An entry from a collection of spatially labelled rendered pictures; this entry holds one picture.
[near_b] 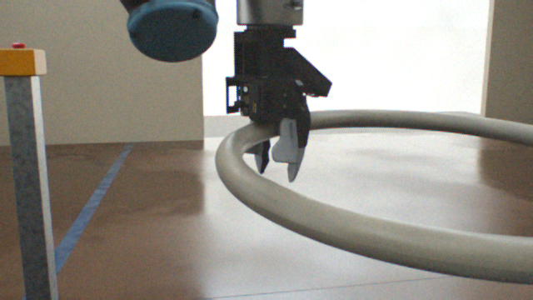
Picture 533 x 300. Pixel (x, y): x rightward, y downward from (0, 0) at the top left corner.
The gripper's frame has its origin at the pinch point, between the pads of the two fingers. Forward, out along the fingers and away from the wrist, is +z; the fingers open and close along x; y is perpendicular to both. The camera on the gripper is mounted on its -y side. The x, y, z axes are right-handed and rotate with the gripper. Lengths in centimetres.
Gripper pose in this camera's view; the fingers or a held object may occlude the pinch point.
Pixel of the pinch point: (279, 168)
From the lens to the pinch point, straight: 68.1
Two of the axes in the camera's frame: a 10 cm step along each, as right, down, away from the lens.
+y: -6.9, 1.9, -7.0
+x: 7.3, 1.8, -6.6
